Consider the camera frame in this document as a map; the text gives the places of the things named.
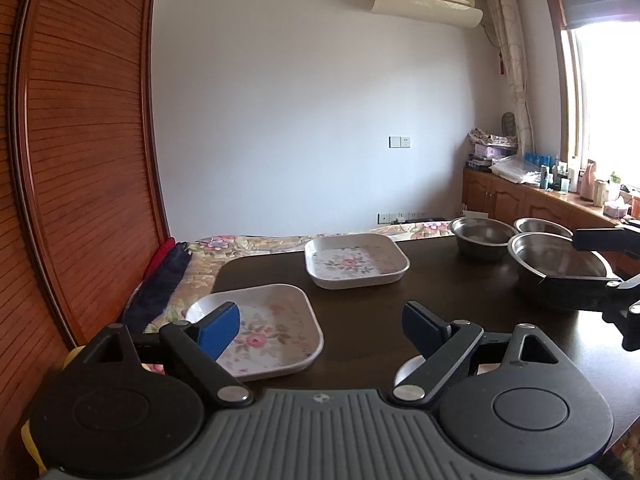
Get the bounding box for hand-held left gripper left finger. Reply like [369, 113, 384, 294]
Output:
[75, 301, 255, 408]

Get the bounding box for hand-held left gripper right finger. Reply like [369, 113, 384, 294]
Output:
[392, 301, 571, 403]

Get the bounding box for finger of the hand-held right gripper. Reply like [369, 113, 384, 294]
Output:
[537, 272, 640, 352]
[572, 225, 640, 255]

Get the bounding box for large steel bowl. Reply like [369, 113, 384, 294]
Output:
[507, 233, 621, 309]

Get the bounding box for square floral plate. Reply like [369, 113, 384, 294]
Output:
[304, 233, 411, 290]
[185, 284, 325, 381]

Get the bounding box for white dish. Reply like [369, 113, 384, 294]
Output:
[394, 356, 501, 387]

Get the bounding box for pink bottle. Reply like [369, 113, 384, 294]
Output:
[579, 160, 599, 197]

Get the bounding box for floral blanket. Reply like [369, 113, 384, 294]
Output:
[145, 218, 457, 336]

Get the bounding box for navy cloth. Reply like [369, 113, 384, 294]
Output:
[122, 242, 193, 334]

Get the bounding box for group of toiletry bottles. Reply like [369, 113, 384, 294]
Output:
[539, 155, 580, 195]

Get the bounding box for red cloth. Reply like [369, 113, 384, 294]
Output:
[145, 236, 177, 280]

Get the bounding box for wooden cabinet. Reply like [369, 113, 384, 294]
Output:
[462, 167, 640, 277]

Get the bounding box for clear plastic bags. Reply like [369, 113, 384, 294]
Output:
[489, 154, 544, 187]

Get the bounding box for stack of books and papers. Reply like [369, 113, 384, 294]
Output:
[466, 127, 519, 171]

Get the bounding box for patterned cream curtain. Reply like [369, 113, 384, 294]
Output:
[482, 0, 537, 155]

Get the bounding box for wooden louvered wardrobe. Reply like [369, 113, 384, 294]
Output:
[0, 0, 172, 461]

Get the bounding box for yellow cloth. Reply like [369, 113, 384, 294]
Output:
[20, 347, 83, 473]

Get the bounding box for white air deflector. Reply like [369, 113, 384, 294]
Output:
[370, 0, 485, 29]

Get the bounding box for row of wall outlets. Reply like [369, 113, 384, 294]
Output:
[377, 211, 429, 225]

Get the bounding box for wooden window frame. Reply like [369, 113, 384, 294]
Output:
[540, 0, 640, 163]

